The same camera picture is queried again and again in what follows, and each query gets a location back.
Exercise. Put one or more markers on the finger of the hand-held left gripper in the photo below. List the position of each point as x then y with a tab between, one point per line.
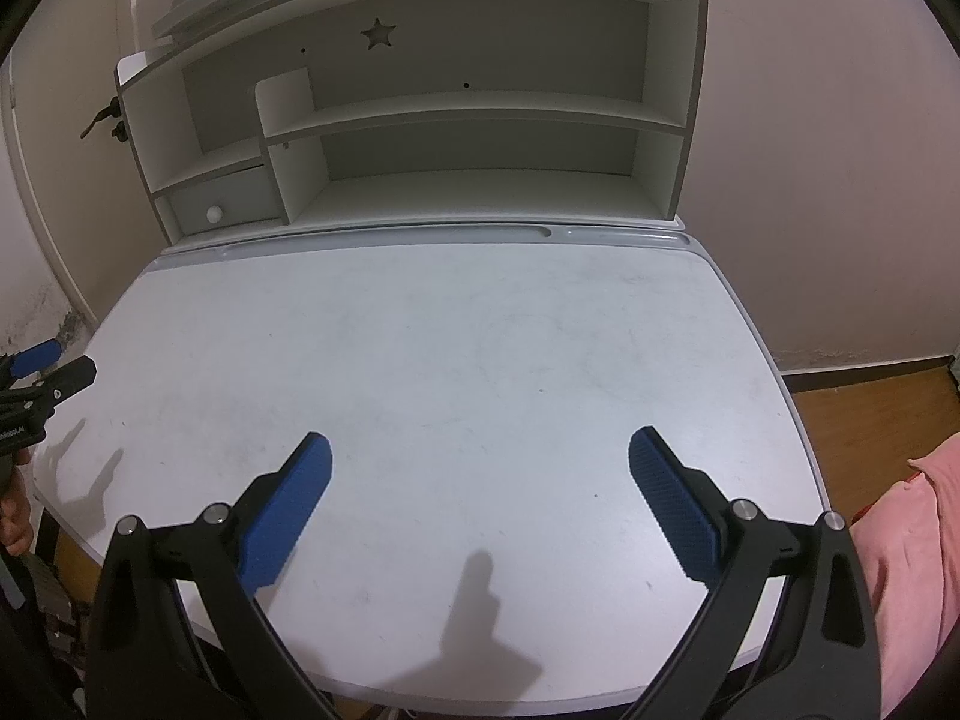
75	375
37	356

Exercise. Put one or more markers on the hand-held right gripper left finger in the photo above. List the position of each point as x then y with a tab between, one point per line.
289	517

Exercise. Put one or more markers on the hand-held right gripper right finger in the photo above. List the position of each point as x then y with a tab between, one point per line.
675	510

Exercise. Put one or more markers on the person's left hand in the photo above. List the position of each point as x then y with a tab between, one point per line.
16	517

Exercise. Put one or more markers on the white round drawer knob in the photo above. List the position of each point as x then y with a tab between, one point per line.
216	214

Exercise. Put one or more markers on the white hutch drawer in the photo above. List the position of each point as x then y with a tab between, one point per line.
232	191

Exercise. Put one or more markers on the cream door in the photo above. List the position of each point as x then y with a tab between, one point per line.
67	75

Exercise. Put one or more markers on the white desk hutch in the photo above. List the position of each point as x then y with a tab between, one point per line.
450	37

